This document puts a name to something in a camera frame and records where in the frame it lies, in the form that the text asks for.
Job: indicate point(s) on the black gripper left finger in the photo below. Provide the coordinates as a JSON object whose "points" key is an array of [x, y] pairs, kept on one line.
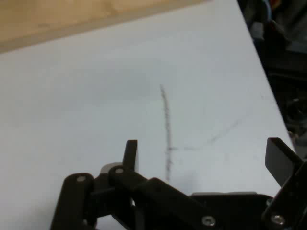
{"points": [[153, 191]]}

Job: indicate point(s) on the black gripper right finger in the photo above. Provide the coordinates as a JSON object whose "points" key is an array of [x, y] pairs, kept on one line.
{"points": [[279, 160]]}

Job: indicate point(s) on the bamboo wooden cutting board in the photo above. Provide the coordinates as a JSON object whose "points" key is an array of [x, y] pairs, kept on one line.
{"points": [[72, 21]]}

